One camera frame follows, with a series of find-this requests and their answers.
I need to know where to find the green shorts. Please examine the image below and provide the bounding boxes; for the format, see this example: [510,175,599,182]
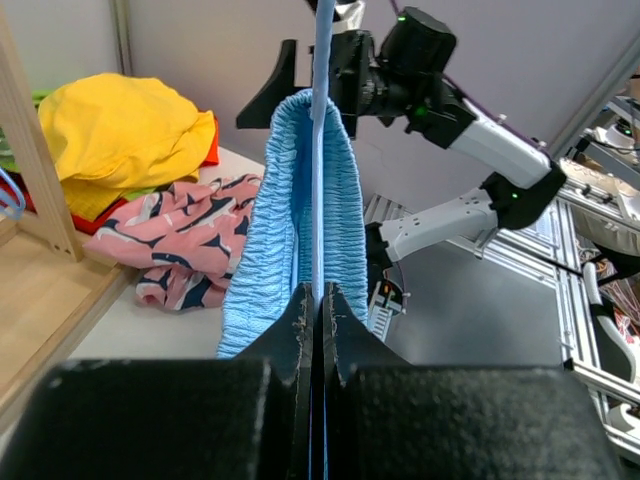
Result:
[0,89,52,174]

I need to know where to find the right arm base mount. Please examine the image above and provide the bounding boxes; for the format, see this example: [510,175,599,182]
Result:
[367,273,411,343]

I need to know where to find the orange shorts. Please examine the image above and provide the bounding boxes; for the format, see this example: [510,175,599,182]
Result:
[71,133,219,235]

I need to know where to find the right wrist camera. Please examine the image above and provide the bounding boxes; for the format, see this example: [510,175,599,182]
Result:
[305,0,365,38]

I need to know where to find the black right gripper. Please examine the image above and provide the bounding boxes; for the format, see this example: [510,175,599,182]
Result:
[236,30,390,139]

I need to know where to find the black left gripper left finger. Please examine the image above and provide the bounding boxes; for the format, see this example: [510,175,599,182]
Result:
[1,284,313,479]

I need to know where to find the yellow shorts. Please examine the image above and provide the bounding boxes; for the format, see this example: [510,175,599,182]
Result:
[38,73,218,220]

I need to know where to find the wooden clothes rack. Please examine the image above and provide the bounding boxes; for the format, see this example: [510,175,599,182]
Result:
[1,20,135,432]

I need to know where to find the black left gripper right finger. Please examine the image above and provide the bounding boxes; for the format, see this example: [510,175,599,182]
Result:
[322,283,624,479]

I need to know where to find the blue hanger of green shorts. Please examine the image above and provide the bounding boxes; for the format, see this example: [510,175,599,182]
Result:
[0,169,26,221]

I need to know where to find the pink patterned shorts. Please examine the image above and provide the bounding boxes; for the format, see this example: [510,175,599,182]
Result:
[86,173,262,311]

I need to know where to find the light blue shorts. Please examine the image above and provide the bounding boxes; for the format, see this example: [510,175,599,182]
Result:
[217,89,368,359]

